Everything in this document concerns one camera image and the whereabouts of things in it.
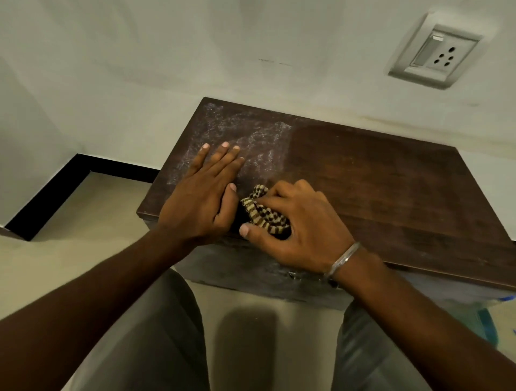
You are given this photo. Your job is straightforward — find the person's right hand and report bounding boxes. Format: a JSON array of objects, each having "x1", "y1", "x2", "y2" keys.
[{"x1": 239, "y1": 179, "x2": 360, "y2": 279}]

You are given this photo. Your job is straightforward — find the person's left hand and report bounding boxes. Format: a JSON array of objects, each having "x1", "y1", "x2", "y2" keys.
[{"x1": 157, "y1": 141, "x2": 246, "y2": 247}]

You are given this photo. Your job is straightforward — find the black and yellow checkered cloth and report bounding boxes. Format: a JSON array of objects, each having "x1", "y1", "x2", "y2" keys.
[{"x1": 236, "y1": 184, "x2": 292, "y2": 241}]

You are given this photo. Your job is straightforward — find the person's left forearm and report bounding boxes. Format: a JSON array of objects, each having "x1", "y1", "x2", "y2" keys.
[{"x1": 0, "y1": 223, "x2": 202, "y2": 391}]

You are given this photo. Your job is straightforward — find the person's right forearm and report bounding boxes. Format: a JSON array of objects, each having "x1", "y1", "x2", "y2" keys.
[{"x1": 331, "y1": 246, "x2": 516, "y2": 391}]

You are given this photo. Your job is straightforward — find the dark brown wooden cabinet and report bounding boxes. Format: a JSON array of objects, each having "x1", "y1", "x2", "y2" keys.
[{"x1": 136, "y1": 97, "x2": 516, "y2": 311}]

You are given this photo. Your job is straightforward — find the grey trousers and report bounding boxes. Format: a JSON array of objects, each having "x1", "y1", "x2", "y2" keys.
[{"x1": 60, "y1": 268, "x2": 500, "y2": 391}]

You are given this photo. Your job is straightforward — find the black skirting board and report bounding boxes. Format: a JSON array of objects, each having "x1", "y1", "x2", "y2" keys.
[{"x1": 5, "y1": 153, "x2": 160, "y2": 241}]

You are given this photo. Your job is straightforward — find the silver metal bracelet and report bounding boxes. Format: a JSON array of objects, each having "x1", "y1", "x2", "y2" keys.
[{"x1": 324, "y1": 242, "x2": 361, "y2": 279}]

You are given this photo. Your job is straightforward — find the white wall socket plate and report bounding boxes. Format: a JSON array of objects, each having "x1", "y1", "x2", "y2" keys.
[{"x1": 388, "y1": 12, "x2": 484, "y2": 90}]

